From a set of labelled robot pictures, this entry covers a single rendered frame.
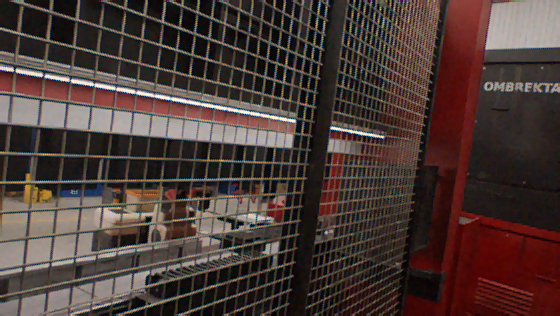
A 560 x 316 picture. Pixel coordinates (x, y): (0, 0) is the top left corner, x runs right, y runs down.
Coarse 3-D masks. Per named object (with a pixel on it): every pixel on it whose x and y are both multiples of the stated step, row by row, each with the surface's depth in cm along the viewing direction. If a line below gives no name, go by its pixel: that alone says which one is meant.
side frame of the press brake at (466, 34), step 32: (416, 0) 259; (480, 0) 240; (416, 32) 258; (448, 32) 249; (480, 32) 246; (448, 64) 248; (480, 64) 257; (384, 96) 267; (416, 96) 257; (448, 96) 248; (416, 128) 257; (448, 128) 247; (352, 160) 277; (448, 160) 247; (448, 192) 246; (448, 224) 246; (416, 256) 255; (448, 256) 257; (352, 288) 275; (384, 288) 264; (448, 288) 268
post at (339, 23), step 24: (336, 0) 80; (312, 24) 81; (336, 24) 81; (312, 48) 81; (336, 48) 82; (312, 72) 81; (336, 72) 83; (312, 96) 81; (312, 120) 81; (312, 144) 81; (288, 168) 83; (312, 168) 81; (288, 192) 83; (312, 192) 82; (288, 216) 83; (312, 216) 83; (288, 240) 83; (312, 240) 84; (288, 312) 82
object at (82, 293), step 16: (224, 256) 148; (144, 272) 123; (160, 272) 125; (80, 288) 106; (96, 288) 107; (128, 288) 110; (0, 304) 93; (16, 304) 94; (32, 304) 95; (48, 304) 96; (64, 304) 97; (96, 304) 99
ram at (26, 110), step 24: (0, 72) 105; (0, 96) 105; (48, 96) 115; (72, 96) 120; (96, 96) 126; (120, 96) 132; (144, 96) 139; (0, 120) 106; (24, 120) 111; (48, 120) 116; (72, 120) 121; (96, 120) 127; (120, 120) 133; (144, 120) 140; (216, 120) 167; (240, 120) 178; (264, 120) 191; (264, 144) 193; (288, 144) 209; (336, 144) 248
